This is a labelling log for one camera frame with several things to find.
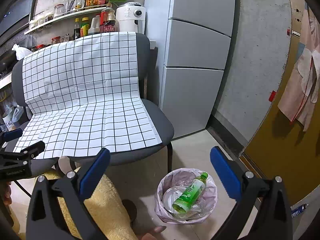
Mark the person's left hand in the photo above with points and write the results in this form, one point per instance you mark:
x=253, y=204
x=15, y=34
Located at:
x=7, y=195

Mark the glass cup with utensils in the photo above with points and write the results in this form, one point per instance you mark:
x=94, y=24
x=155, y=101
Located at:
x=70, y=5

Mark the flat red-lidded jar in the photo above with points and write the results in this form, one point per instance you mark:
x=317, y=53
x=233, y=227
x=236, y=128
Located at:
x=40, y=46

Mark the white air fryer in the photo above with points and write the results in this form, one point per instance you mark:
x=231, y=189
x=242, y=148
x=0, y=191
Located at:
x=130, y=17

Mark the green plastic bottle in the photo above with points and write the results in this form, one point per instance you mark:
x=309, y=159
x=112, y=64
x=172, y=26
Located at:
x=190, y=192

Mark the translucent plastic jug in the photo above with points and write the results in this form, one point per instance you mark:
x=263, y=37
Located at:
x=94, y=26

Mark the brown wooden door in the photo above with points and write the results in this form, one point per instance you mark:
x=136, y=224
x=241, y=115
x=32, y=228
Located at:
x=275, y=155

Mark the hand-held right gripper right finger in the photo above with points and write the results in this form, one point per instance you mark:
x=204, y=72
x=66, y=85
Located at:
x=225, y=172

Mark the person's bare foot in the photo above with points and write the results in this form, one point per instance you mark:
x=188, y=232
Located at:
x=153, y=231

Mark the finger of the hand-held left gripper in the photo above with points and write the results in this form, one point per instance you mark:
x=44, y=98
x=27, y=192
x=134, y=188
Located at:
x=33, y=150
x=12, y=133

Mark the white-lidded spice jar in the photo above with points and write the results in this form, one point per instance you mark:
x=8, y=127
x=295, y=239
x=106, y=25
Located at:
x=32, y=24
x=49, y=17
x=40, y=20

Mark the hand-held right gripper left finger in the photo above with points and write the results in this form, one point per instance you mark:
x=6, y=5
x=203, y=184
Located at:
x=96, y=170

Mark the grey refrigerator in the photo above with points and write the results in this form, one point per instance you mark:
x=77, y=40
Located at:
x=195, y=67

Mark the trash bin with pink bag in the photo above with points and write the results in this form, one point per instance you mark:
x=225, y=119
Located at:
x=212, y=192

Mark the grey plastic jug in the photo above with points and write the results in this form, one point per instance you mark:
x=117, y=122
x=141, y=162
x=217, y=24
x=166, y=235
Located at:
x=18, y=113

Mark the black wok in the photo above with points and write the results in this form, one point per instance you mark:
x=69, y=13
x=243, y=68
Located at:
x=5, y=62

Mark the small red-lidded jar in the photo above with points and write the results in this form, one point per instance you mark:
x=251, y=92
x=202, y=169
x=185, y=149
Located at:
x=55, y=40

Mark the green yellow-capped bottle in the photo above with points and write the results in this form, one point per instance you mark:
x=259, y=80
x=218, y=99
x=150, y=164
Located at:
x=85, y=27

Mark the white black checked cloth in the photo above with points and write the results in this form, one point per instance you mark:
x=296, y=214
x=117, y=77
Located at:
x=87, y=92

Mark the red-lidded glass jar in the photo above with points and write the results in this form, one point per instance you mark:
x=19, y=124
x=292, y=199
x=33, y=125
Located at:
x=59, y=10

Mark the black range hood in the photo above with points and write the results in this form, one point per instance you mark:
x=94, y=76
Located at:
x=17, y=12

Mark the white printed bucket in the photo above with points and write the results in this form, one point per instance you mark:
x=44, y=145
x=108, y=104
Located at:
x=7, y=123

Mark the white plastic bag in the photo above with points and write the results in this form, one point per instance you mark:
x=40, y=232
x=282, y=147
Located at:
x=21, y=52

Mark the grey office chair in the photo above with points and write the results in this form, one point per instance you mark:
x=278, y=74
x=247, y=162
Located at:
x=160, y=122

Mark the white wall shelf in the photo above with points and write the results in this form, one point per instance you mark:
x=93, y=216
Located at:
x=65, y=17

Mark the small clear glass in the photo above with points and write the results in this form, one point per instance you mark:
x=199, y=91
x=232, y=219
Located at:
x=64, y=38

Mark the dark yellow-capped bottle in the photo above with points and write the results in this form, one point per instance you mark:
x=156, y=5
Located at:
x=77, y=28

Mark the metal door latch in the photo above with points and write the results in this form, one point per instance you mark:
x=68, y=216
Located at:
x=293, y=32

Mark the large red-label soy sauce bottle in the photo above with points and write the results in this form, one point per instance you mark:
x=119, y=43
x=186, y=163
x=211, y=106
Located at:
x=108, y=18

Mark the pink hanging cloth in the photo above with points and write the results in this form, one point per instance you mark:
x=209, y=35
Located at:
x=307, y=80

